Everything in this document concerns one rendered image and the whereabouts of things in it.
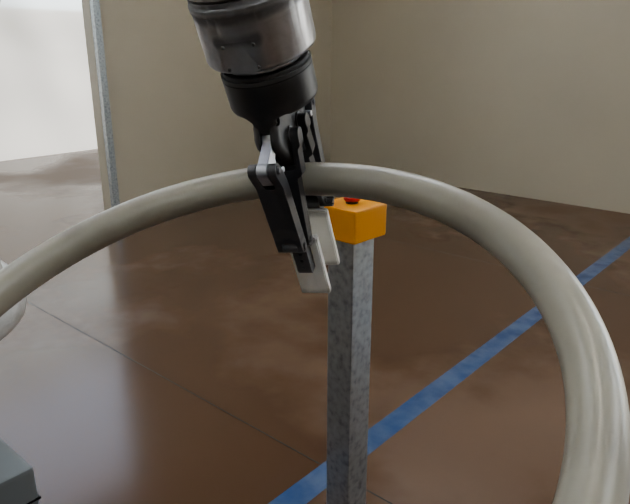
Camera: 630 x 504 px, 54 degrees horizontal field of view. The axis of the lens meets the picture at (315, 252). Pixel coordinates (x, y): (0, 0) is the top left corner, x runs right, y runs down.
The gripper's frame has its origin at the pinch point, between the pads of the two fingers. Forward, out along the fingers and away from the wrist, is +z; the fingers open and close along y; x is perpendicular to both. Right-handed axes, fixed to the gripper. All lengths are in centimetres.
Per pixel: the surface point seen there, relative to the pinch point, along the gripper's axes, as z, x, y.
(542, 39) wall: 202, 44, -553
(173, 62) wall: 149, -284, -460
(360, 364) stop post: 81, -18, -53
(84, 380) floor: 155, -167, -98
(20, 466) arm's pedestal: 38, -55, 6
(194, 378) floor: 166, -120, -111
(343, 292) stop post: 61, -20, -59
